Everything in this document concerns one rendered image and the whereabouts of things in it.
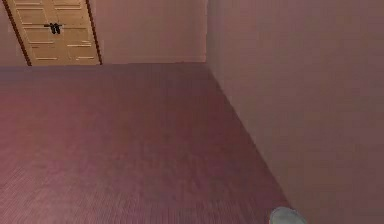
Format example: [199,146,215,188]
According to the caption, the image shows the pale grey round object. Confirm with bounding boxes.
[269,206,308,224]

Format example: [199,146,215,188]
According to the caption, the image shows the light wooden panelled door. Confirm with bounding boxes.
[1,0,103,67]

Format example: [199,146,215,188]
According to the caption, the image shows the black door handle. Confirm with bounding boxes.
[43,22,64,35]

